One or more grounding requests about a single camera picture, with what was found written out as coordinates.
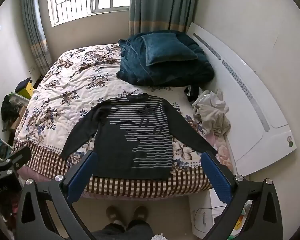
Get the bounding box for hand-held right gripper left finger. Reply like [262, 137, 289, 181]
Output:
[15, 151, 98, 240]

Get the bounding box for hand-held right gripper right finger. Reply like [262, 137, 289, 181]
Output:
[201, 151, 283, 240]

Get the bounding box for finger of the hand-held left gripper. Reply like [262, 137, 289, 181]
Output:
[0, 146, 32, 183]

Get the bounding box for dark striped knit sweater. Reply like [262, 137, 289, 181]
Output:
[61, 92, 218, 180]

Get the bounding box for white metal rack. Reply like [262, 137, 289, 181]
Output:
[0, 129, 14, 163]

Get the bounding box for white box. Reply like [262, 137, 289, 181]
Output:
[191, 200, 227, 238]

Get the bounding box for dark green bag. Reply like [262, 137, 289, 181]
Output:
[0, 94, 22, 132]

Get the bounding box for beige slipper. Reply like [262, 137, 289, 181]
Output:
[106, 206, 124, 227]
[132, 206, 148, 224]

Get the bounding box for white carved side table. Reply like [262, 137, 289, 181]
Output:
[10, 92, 30, 110]

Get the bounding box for crumpled beige cloth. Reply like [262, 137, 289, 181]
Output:
[192, 88, 231, 137]

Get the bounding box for yellow box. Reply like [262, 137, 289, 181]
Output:
[16, 82, 35, 98]

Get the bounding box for black cap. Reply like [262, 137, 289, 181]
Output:
[15, 77, 32, 92]

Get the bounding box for person's dark trousers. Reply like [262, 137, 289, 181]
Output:
[92, 220, 153, 240]

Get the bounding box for small black cloth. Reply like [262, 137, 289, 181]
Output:
[184, 85, 203, 102]

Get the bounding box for floral bed blanket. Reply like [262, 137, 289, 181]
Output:
[11, 43, 237, 200]

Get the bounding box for white headboard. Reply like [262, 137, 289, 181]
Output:
[186, 22, 297, 175]

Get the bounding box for teal velvet quilt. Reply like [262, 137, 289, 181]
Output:
[116, 30, 215, 87]

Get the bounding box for grey-green curtain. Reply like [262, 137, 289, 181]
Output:
[20, 0, 53, 77]
[128, 0, 198, 36]

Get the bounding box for teal velvet pillow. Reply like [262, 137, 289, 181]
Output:
[141, 33, 198, 66]

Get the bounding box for barred window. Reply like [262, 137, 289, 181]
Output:
[46, 0, 130, 27]

